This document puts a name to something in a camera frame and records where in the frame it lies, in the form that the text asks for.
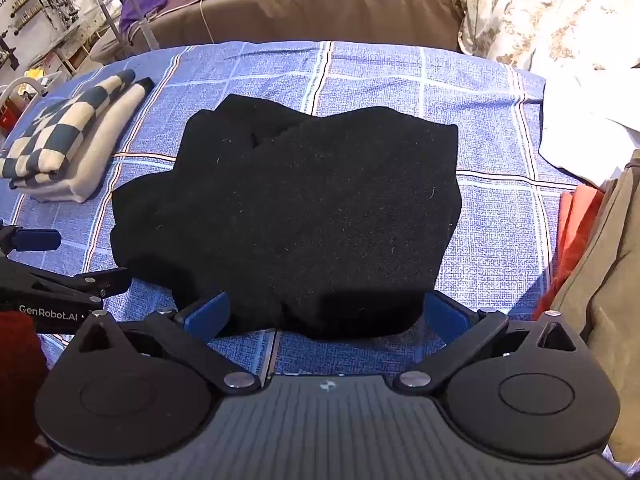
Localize orange cloth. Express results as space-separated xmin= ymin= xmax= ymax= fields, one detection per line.
xmin=532 ymin=185 xmax=608 ymax=323

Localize folded checkered garment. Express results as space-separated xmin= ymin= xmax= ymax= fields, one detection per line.
xmin=0 ymin=69 xmax=156 ymax=205

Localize white metal stand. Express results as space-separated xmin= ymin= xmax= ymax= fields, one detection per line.
xmin=80 ymin=0 xmax=161 ymax=53

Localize black knit sweater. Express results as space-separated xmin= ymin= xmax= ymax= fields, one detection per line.
xmin=110 ymin=93 xmax=463 ymax=341

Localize white cloth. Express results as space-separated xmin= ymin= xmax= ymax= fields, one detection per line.
xmin=537 ymin=62 xmax=640 ymax=188

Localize cream floral cloth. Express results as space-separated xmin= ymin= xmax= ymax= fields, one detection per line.
xmin=451 ymin=0 xmax=640 ymax=73

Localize blue checked bed sheet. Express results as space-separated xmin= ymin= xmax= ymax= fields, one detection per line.
xmin=0 ymin=40 xmax=583 ymax=377

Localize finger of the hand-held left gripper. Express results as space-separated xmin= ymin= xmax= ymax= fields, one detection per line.
xmin=0 ymin=220 xmax=62 ymax=261
xmin=0 ymin=259 xmax=132 ymax=306

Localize khaki cloth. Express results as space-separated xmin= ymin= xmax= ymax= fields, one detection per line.
xmin=550 ymin=149 xmax=640 ymax=466

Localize cluttered wall shelves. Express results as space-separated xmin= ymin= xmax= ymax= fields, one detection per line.
xmin=0 ymin=0 xmax=131 ymax=76

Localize brown sofa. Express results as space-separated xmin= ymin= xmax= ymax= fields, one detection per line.
xmin=120 ymin=0 xmax=468 ymax=53

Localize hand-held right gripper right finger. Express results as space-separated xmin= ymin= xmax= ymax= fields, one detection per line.
xmin=394 ymin=290 xmax=584 ymax=396

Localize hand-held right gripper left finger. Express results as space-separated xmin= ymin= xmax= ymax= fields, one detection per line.
xmin=74 ymin=290 xmax=262 ymax=396

